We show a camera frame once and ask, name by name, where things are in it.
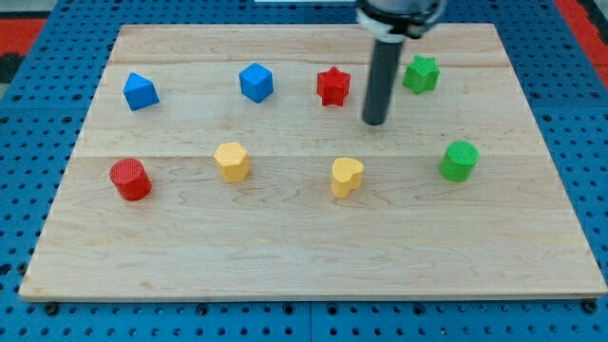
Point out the green cylinder block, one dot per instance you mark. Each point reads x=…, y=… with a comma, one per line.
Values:
x=459, y=161

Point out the red star block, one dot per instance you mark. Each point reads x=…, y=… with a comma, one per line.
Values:
x=333, y=86

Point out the light wooden board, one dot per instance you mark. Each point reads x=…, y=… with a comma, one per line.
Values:
x=508, y=232

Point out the yellow heart block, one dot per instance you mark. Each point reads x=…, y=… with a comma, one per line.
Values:
x=347, y=175

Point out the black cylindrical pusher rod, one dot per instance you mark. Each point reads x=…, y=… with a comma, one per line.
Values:
x=383, y=69

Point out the yellow hexagon block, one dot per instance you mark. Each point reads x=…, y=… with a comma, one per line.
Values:
x=232, y=162

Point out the green star block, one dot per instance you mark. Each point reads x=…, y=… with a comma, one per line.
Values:
x=421, y=74

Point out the blue triangular prism block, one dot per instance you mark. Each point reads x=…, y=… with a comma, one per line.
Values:
x=139, y=92

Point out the red cylinder block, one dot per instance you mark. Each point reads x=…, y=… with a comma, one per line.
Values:
x=130, y=179

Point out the blue cube block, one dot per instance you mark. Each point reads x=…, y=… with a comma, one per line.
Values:
x=256, y=82

